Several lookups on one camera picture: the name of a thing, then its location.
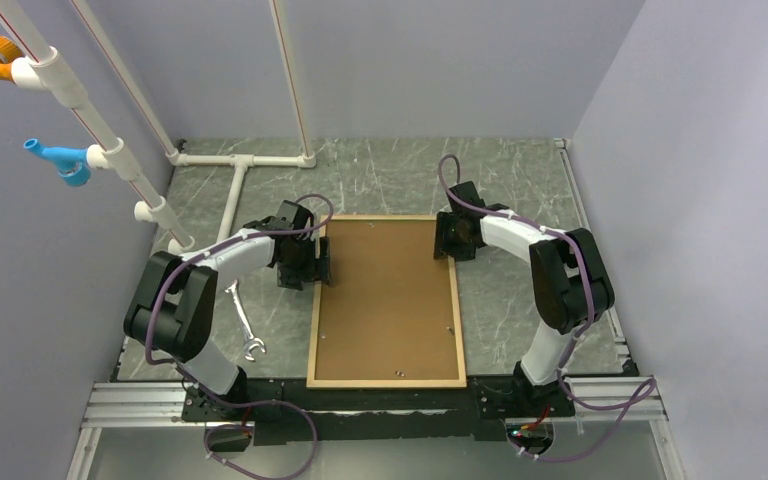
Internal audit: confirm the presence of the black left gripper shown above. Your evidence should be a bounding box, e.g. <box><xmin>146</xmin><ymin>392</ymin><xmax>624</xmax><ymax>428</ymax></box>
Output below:
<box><xmin>278</xmin><ymin>236</ymin><xmax>332</xmax><ymax>291</ymax></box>

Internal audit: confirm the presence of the brown fibreboard backing board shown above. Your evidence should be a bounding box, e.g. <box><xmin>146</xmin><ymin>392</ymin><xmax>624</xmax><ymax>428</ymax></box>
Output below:
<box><xmin>314</xmin><ymin>220</ymin><xmax>461</xmax><ymax>382</ymax></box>

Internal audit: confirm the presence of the light wooden picture frame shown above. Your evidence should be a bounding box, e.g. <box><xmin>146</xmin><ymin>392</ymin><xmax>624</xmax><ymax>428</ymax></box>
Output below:
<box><xmin>306</xmin><ymin>214</ymin><xmax>469</xmax><ymax>390</ymax></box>

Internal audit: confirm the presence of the white PVC pipe stand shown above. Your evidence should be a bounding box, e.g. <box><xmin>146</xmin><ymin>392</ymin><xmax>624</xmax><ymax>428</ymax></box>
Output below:
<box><xmin>0</xmin><ymin>1</ymin><xmax>316</xmax><ymax>253</ymax></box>

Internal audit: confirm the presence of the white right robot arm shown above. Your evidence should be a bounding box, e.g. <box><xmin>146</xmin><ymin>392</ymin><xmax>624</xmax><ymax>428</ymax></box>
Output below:
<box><xmin>433</xmin><ymin>181</ymin><xmax>615</xmax><ymax>415</ymax></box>

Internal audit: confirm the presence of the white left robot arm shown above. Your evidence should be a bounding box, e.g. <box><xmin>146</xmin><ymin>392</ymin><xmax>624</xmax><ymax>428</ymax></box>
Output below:
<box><xmin>123</xmin><ymin>200</ymin><xmax>332</xmax><ymax>420</ymax></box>

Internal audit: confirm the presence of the silver open-end wrench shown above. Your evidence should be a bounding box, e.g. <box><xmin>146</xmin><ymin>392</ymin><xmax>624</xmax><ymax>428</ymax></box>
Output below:
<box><xmin>226</xmin><ymin>281</ymin><xmax>267</xmax><ymax>362</ymax></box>

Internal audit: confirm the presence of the blue pipe fitting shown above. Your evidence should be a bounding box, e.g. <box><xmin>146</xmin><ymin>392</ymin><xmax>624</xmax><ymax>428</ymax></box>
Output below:
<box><xmin>23</xmin><ymin>138</ymin><xmax>91</xmax><ymax>187</ymax></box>

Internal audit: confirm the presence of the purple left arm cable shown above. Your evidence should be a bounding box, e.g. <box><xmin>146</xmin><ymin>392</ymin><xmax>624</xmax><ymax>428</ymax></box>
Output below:
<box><xmin>144</xmin><ymin>193</ymin><xmax>336</xmax><ymax>480</ymax></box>

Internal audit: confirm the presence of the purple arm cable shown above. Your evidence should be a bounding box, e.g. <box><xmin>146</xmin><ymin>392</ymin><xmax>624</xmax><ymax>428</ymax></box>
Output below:
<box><xmin>436</xmin><ymin>154</ymin><xmax>658</xmax><ymax>464</ymax></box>
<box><xmin>144</xmin><ymin>193</ymin><xmax>336</xmax><ymax>480</ymax></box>

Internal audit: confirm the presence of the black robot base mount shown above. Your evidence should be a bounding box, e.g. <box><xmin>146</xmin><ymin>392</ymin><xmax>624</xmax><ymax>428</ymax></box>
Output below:
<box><xmin>181</xmin><ymin>375</ymin><xmax>576</xmax><ymax>446</ymax></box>

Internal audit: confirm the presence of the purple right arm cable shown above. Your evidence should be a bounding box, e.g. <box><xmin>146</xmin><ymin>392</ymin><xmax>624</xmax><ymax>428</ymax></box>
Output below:
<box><xmin>436</xmin><ymin>154</ymin><xmax>658</xmax><ymax>464</ymax></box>

